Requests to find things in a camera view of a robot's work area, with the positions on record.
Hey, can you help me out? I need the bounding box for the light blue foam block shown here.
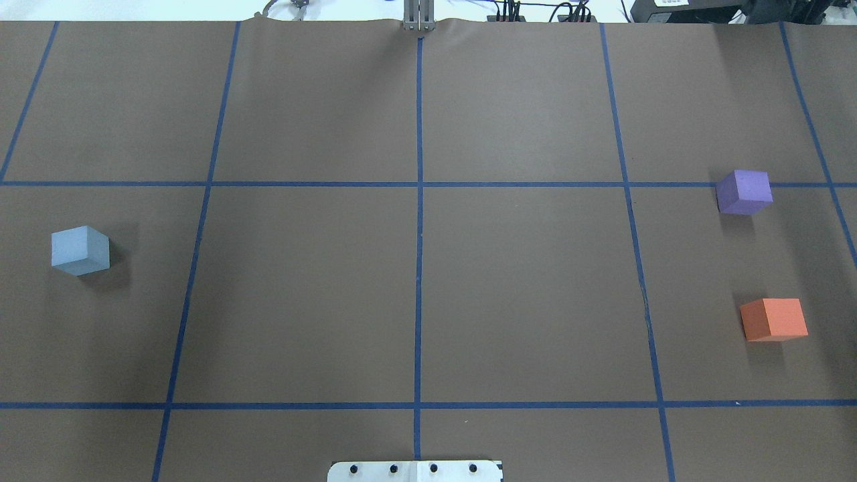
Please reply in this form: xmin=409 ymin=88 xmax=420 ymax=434
xmin=51 ymin=226 xmax=110 ymax=276

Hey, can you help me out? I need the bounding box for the purple foam block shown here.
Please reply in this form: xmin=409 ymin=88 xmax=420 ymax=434
xmin=715 ymin=169 xmax=774 ymax=216

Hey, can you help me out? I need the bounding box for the orange foam block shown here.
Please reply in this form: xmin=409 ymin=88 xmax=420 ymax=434
xmin=738 ymin=298 xmax=809 ymax=342

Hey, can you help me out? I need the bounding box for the aluminium frame post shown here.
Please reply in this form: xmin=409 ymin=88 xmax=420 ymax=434
xmin=403 ymin=0 xmax=437 ymax=31

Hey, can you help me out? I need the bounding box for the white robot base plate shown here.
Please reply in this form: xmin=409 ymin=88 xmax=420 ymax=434
xmin=327 ymin=460 xmax=504 ymax=481

